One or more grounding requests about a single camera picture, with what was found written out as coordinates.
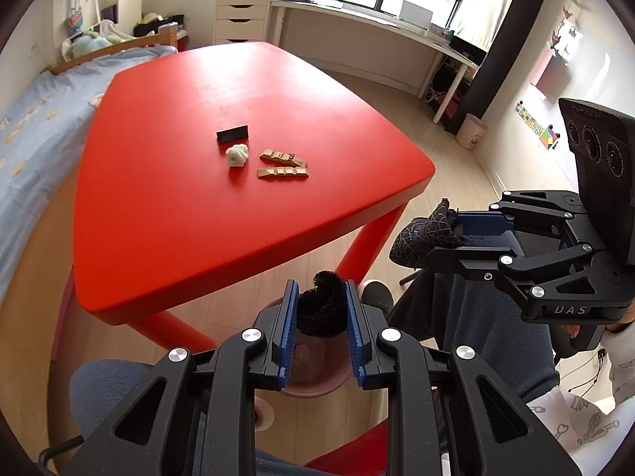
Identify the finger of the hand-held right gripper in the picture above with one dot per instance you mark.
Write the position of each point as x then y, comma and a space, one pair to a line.
483, 223
461, 260

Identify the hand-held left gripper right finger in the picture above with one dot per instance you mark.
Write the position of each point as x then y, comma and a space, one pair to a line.
354, 337

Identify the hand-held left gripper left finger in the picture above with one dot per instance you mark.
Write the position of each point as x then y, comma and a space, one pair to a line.
288, 337

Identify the pink bowl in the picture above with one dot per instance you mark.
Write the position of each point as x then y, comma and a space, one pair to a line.
317, 372

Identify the black patterned sock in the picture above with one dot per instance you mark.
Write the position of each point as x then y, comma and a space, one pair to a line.
421, 238

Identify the black fuzzy sock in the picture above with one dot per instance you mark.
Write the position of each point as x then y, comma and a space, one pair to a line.
321, 302

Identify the person's right hand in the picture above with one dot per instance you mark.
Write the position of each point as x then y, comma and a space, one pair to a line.
624, 317

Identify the dark grey right sneaker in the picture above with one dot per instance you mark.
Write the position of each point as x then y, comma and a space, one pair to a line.
378, 297

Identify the person's right leg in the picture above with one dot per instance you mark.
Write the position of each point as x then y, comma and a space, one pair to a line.
476, 337

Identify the person's leg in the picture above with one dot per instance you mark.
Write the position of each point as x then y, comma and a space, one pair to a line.
124, 386
476, 337

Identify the small beige waste bin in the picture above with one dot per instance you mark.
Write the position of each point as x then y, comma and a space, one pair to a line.
471, 131

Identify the red stool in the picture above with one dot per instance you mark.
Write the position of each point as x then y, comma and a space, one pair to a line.
352, 451

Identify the red table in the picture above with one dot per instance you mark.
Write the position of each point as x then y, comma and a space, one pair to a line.
223, 208

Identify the tall black cabinet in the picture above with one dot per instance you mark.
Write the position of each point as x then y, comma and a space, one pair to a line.
511, 59

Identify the person's left leg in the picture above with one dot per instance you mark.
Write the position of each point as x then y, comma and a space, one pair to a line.
124, 386

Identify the upper wooden notched piece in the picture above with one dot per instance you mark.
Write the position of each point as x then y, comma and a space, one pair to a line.
283, 157

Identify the green white crumpled tissue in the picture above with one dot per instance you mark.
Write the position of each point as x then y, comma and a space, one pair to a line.
237, 155

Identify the black plastic piece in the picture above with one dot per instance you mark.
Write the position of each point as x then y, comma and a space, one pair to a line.
233, 135

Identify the white curtain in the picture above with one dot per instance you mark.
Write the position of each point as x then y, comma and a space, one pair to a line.
488, 5

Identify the white laptop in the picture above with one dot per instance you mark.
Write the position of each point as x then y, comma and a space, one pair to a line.
416, 14

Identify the long white desk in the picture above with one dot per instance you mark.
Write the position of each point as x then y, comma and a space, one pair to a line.
367, 22

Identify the white drawer unit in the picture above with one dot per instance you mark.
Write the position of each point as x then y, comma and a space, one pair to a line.
243, 17

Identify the bed with blue sheet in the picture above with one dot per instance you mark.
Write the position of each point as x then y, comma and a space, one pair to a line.
34, 134

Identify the yellow hat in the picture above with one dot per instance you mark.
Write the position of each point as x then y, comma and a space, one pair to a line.
151, 17

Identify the green plush toy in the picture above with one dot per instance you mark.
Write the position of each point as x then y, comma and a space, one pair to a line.
94, 43

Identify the small black shelf box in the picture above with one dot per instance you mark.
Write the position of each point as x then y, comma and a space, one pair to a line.
109, 14

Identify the rainbow hanging bag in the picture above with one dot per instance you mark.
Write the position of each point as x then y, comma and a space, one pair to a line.
75, 21

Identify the colourful wall puzzle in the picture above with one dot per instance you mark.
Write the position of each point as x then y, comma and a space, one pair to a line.
538, 126

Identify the pink wall paper sheet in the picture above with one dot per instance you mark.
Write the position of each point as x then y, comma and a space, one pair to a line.
548, 74

